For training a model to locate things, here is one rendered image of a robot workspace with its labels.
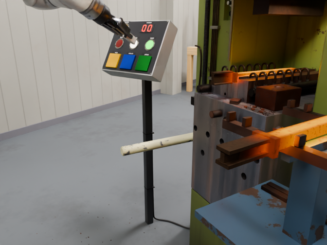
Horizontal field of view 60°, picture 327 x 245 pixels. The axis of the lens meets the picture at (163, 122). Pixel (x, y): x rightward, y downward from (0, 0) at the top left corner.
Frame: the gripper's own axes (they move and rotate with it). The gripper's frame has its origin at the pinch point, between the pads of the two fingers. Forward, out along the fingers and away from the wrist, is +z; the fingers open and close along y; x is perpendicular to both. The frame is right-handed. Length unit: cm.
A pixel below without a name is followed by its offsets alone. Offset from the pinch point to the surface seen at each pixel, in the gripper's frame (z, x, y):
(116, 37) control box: 13.3, 6.8, -23.8
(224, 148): -43, -40, 72
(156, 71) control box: 15.7, -8.1, 7.2
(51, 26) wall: 92, 59, -228
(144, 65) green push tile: 12.6, -7.3, 1.9
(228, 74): 7.0, -9.7, 46.1
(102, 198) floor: 75, -87, -52
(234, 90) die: 12, -14, 48
